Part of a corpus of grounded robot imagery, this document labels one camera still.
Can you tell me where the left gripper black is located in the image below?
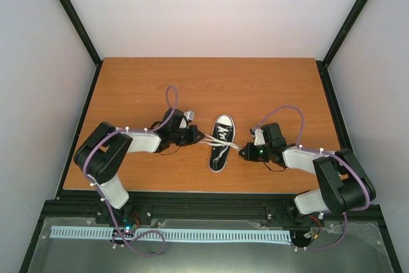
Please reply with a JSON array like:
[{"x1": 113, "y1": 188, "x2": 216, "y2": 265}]
[{"x1": 170, "y1": 125, "x2": 204, "y2": 146}]

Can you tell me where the black white sneaker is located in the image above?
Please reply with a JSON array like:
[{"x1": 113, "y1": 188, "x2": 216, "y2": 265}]
[{"x1": 209, "y1": 114, "x2": 235, "y2": 173}]

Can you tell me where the white shoelace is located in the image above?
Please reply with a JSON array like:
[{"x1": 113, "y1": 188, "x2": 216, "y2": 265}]
[{"x1": 199, "y1": 134, "x2": 242, "y2": 159}]

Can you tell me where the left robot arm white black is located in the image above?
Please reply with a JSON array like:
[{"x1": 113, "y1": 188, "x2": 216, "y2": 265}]
[{"x1": 73, "y1": 108, "x2": 205, "y2": 224}]

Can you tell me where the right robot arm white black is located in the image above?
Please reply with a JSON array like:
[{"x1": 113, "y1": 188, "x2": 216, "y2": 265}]
[{"x1": 239, "y1": 123, "x2": 376, "y2": 224}]

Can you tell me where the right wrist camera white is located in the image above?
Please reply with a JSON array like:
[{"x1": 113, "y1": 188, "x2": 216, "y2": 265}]
[{"x1": 250, "y1": 127, "x2": 265, "y2": 146}]

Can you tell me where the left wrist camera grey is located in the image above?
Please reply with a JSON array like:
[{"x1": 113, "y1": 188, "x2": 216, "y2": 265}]
[{"x1": 180, "y1": 110, "x2": 195, "y2": 129}]

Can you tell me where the black aluminium frame rail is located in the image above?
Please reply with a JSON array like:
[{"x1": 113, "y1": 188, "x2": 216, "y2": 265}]
[{"x1": 40, "y1": 191, "x2": 383, "y2": 231}]

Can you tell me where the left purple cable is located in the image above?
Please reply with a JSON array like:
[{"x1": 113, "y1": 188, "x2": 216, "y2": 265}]
[{"x1": 82, "y1": 85, "x2": 167, "y2": 257}]

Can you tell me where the light blue cable duct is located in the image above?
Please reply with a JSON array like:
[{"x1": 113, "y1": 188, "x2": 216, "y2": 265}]
[{"x1": 49, "y1": 226, "x2": 291, "y2": 245}]

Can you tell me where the left black frame post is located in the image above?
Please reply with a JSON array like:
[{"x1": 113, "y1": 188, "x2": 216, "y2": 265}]
[{"x1": 40, "y1": 0, "x2": 104, "y2": 66}]

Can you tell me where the black frame post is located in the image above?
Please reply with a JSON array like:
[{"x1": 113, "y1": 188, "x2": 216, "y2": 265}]
[
  {"x1": 40, "y1": 0, "x2": 104, "y2": 66},
  {"x1": 321, "y1": 0, "x2": 390, "y2": 66}
]

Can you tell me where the right black frame post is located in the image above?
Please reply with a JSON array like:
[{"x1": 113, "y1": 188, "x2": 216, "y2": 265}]
[{"x1": 321, "y1": 0, "x2": 390, "y2": 66}]

